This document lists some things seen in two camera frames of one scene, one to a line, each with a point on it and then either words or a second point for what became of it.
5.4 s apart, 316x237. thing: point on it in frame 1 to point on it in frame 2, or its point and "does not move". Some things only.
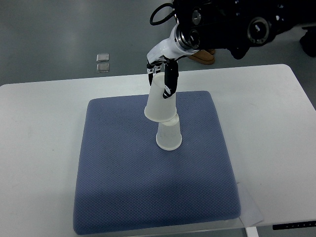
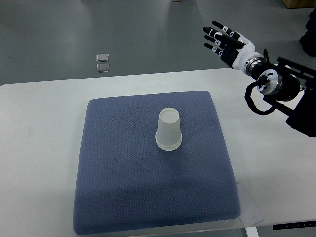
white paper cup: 158,108 to 169,136
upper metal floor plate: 102,57 does not move
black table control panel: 294,225 does not move
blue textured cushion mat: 125,182 does not move
